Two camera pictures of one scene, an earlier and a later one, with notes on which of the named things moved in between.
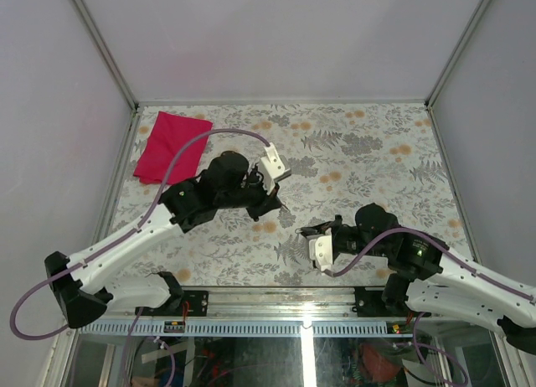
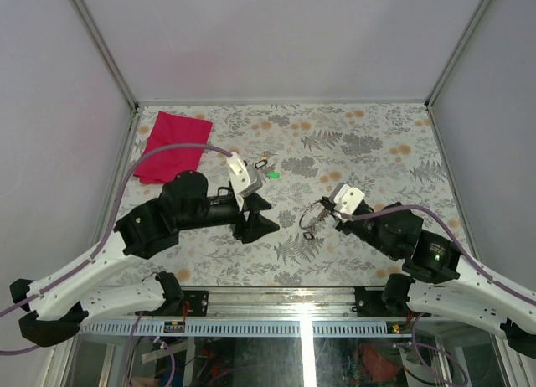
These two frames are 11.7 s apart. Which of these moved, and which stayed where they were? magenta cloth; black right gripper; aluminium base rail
Moved: black right gripper
Stayed: magenta cloth; aluminium base rail
